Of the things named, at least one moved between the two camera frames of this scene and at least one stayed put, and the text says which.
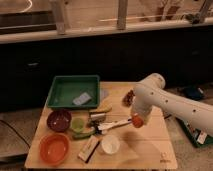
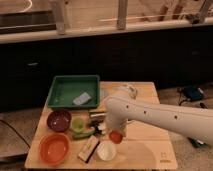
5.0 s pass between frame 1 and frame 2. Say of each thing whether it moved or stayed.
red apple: moved
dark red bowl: stayed
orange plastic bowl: stayed
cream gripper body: moved
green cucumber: stayed
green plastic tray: stayed
